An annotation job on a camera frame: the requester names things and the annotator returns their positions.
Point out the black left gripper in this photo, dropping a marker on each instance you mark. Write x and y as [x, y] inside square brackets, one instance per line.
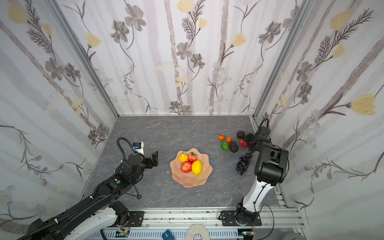
[151, 160]

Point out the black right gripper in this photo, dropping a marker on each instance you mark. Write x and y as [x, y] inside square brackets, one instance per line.
[252, 144]

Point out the magenta fake dragon fruit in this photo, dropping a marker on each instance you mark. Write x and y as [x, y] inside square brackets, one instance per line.
[243, 144]

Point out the dark brown round fruit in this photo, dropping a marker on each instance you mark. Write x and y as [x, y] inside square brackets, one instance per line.
[241, 134]

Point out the dark fake avocado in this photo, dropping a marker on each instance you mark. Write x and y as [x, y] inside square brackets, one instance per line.
[233, 146]

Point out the green fake lime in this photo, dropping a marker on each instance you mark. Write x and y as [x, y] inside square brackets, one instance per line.
[224, 146]

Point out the yellow fake lemon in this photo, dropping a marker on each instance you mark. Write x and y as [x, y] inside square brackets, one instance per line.
[183, 157]
[197, 167]

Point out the red yellow fake peach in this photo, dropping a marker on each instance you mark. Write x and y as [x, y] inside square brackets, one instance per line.
[186, 167]

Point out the pink scalloped fruit bowl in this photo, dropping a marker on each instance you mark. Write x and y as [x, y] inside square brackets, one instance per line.
[189, 180]

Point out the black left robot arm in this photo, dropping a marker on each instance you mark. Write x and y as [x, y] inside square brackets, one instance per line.
[61, 225]

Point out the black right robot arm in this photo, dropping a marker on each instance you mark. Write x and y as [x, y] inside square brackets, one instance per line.
[272, 166]

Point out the dark fake grape bunch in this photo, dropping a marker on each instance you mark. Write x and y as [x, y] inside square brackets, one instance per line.
[244, 163]

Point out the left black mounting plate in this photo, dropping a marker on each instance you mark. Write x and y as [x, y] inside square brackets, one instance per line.
[130, 219]

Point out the black mounting plate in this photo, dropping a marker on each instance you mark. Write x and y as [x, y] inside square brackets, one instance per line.
[130, 219]
[230, 219]

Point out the white tape roll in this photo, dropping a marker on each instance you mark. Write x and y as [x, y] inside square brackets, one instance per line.
[197, 229]

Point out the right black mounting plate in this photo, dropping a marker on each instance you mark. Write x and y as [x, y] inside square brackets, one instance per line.
[230, 219]

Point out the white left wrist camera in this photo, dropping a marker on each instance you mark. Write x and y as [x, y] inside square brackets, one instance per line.
[138, 147]

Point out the blue tool handle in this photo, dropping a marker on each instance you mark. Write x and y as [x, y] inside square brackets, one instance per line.
[167, 235]

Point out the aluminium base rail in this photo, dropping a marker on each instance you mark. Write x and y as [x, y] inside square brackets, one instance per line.
[277, 223]

